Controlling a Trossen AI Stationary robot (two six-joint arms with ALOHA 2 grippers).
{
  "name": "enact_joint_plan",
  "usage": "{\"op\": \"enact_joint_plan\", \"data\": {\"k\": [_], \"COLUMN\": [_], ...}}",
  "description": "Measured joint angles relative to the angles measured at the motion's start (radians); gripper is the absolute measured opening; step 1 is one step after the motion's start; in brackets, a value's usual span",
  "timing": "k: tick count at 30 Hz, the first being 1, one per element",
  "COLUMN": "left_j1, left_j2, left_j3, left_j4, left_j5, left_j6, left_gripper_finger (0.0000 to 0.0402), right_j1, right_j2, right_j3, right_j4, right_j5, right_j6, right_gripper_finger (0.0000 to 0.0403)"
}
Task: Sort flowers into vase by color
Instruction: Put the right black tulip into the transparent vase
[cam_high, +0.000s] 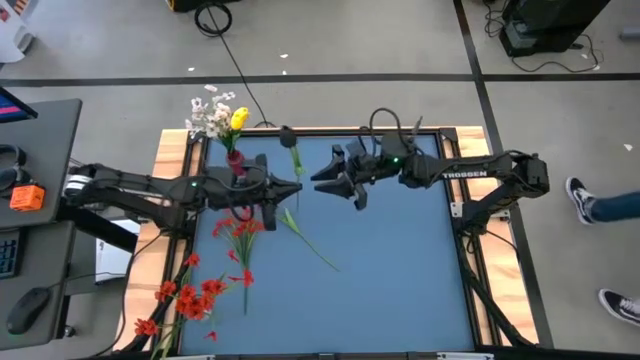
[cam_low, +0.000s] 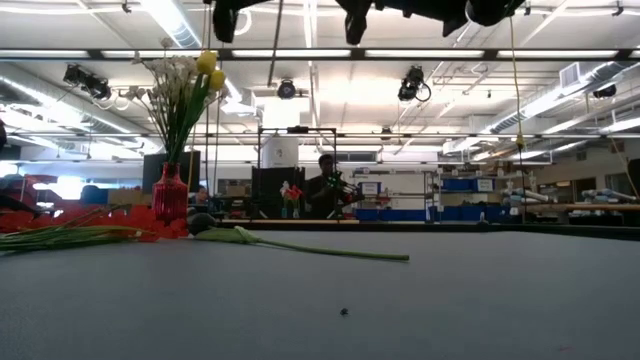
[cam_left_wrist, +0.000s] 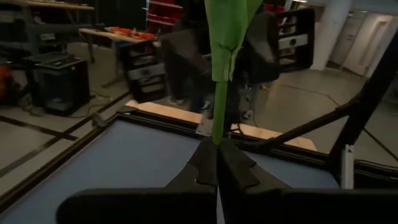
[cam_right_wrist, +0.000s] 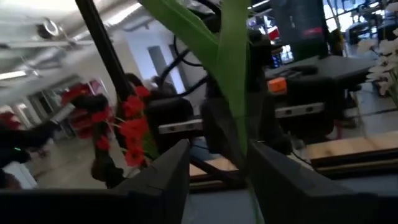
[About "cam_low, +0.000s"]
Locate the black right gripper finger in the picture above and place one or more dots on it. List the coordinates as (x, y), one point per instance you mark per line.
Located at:
(357, 25)

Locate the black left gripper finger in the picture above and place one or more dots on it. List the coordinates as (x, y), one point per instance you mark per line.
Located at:
(226, 22)

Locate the yellow artificial tulip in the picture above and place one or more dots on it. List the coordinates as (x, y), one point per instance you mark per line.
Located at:
(206, 61)
(216, 80)

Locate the red glass vase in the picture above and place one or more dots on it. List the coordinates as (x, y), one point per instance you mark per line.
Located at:
(170, 197)

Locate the red flower bunch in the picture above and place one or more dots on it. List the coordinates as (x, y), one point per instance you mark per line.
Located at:
(145, 220)

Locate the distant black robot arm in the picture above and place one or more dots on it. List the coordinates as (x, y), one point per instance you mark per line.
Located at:
(346, 186)

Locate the distant vase with flowers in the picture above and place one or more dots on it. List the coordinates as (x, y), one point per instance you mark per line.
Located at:
(293, 192)

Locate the black overhead light bar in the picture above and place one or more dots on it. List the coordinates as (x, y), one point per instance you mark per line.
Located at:
(490, 135)
(290, 53)

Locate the white cylindrical tank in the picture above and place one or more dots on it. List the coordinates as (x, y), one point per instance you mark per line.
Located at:
(280, 150)

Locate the blue-framed white sign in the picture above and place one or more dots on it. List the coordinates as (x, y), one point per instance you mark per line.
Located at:
(371, 188)

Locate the black background monitor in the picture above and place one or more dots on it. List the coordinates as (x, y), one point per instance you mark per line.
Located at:
(150, 172)

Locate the person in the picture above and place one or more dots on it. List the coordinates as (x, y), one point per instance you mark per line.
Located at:
(320, 192)
(201, 195)

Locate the blue shelf bins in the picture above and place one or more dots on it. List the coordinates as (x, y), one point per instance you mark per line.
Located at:
(470, 185)

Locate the cardboard box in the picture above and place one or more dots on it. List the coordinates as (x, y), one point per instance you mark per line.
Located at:
(119, 196)

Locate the blue storage bins row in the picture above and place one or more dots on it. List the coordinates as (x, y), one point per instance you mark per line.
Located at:
(450, 214)

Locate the red storage rack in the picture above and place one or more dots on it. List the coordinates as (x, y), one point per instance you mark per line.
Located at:
(42, 180)

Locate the wooden background table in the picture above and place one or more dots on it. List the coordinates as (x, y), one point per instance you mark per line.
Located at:
(600, 206)

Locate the black ceiling-mounted camera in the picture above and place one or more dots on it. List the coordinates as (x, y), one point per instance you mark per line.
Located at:
(410, 85)
(286, 90)
(87, 82)
(605, 91)

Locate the black rectangular frame rig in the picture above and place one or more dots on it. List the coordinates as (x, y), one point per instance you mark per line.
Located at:
(320, 130)

